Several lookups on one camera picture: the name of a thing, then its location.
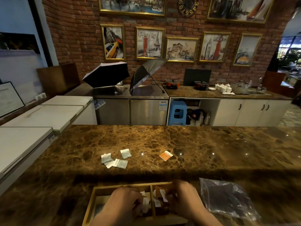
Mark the stainless steel counter fridge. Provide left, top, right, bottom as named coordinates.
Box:
left=65, top=83, right=170, bottom=126

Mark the large white chest freezer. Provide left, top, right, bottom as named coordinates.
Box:
left=0, top=126, right=55, bottom=196

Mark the gold framed orange dome picture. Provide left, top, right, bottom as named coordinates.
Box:
left=232, top=33, right=263, bottom=67

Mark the group of glass jars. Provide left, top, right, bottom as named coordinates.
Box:
left=231, top=80, right=250, bottom=94

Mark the person's left forearm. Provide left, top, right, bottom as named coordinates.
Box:
left=90, top=208, right=132, bottom=226

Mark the blue plastic stool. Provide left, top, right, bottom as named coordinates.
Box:
left=168, top=100, right=188, bottom=126

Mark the gold framed building picture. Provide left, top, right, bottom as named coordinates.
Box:
left=164, top=36, right=199, bottom=63

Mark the person's right hand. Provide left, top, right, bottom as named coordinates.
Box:
left=165, top=180, right=210, bottom=220

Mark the grey open umbrella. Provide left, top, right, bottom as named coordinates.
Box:
left=129, top=58, right=169, bottom=94

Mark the pile of orange white sachets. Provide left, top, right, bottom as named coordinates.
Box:
left=134, top=189, right=172, bottom=217

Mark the round dark wall clock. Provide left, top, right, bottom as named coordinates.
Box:
left=177, top=0, right=199, bottom=17

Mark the person's left hand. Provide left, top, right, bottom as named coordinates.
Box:
left=103, top=186, right=144, bottom=222

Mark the gold framed red tower picture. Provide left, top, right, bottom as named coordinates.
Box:
left=198, top=31, right=232, bottom=63

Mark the black framed document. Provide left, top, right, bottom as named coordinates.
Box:
left=0, top=81, right=26, bottom=118

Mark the wooden divided tray box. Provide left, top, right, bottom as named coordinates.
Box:
left=82, top=182, right=189, bottom=226

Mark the black flat screen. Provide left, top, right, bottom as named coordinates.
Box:
left=183, top=68, right=212, bottom=87

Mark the dark wooden board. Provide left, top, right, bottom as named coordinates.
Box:
left=36, top=63, right=81, bottom=98

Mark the long white chest freezer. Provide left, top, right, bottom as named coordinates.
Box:
left=0, top=105, right=85, bottom=136

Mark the steel sink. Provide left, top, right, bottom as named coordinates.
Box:
left=247, top=89, right=272, bottom=96

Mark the dark wall poster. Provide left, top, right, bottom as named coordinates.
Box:
left=0, top=32, right=41, bottom=54

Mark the dark bag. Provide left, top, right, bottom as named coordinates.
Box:
left=186, top=109, right=201, bottom=126

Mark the wide gold framed city painting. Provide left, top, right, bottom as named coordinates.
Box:
left=98, top=0, right=168, bottom=18

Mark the gold framed yellow taxi picture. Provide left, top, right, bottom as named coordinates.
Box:
left=100, top=23, right=126, bottom=62

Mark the dark red pot with lid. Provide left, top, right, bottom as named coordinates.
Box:
left=194, top=81, right=210, bottom=91

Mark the wide gold framed sailboat painting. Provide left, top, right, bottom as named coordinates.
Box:
left=205, top=0, right=275, bottom=24

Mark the clear plastic zip bag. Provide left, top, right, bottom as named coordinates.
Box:
left=199, top=178, right=262, bottom=222

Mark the black open umbrella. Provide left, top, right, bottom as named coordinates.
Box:
left=82, top=62, right=130, bottom=89

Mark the wooden side cabinet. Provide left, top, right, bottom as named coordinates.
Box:
left=262, top=71, right=301, bottom=98

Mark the person's right forearm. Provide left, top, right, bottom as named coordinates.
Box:
left=187, top=210, right=224, bottom=226

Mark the small white chest freezer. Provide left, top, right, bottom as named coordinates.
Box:
left=41, top=95, right=98, bottom=126

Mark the set of white teacups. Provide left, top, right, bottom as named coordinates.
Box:
left=215, top=83, right=236, bottom=95

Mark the white cabinet with doors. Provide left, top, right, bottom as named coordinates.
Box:
left=166, top=96, right=292, bottom=127

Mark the orange white sachet packet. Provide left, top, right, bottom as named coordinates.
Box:
left=159, top=151, right=173, bottom=161

